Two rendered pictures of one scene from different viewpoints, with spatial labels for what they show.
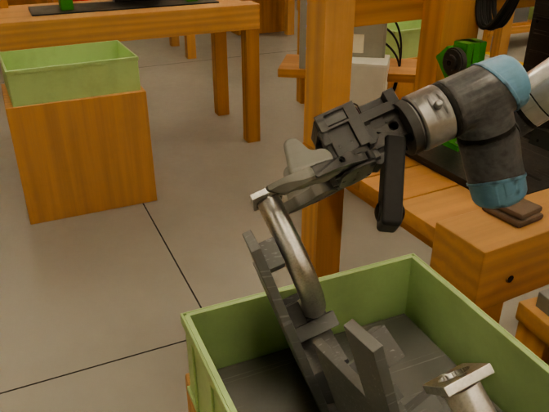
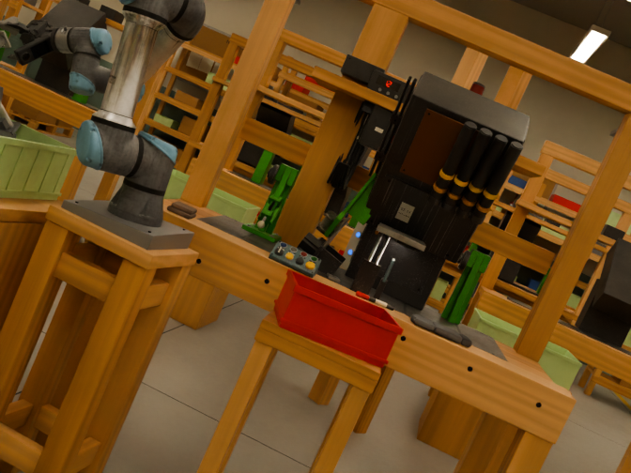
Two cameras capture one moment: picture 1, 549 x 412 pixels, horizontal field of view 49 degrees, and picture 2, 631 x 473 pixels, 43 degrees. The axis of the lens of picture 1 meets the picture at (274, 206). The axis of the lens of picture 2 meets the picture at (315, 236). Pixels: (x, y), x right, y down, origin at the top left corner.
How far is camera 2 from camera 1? 236 cm
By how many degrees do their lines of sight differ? 38
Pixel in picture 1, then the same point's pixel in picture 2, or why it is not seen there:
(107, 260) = not seen: hidden behind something
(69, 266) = not seen: hidden behind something
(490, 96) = (82, 34)
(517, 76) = (96, 32)
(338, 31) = (222, 126)
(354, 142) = (34, 29)
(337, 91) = (207, 163)
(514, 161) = (81, 66)
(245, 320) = not seen: outside the picture
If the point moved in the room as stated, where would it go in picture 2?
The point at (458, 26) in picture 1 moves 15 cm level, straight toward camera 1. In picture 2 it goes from (315, 175) to (285, 162)
